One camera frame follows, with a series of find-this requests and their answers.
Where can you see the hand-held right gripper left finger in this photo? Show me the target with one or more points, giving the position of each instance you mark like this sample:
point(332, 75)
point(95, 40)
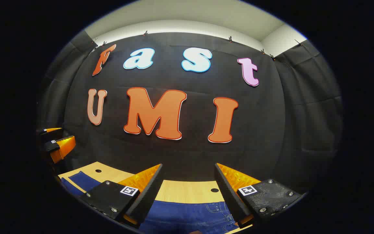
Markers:
point(148, 198)

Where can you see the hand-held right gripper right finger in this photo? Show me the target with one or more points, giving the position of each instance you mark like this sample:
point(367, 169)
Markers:
point(230, 195)

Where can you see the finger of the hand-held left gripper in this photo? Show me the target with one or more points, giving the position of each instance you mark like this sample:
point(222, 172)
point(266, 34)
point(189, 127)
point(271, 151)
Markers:
point(61, 148)
point(52, 130)

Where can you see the blue denim jeans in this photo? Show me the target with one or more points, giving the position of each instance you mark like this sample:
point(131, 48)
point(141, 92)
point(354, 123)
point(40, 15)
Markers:
point(186, 217)

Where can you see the black backdrop cloth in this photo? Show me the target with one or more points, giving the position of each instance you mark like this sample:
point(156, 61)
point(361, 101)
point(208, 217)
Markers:
point(190, 156)

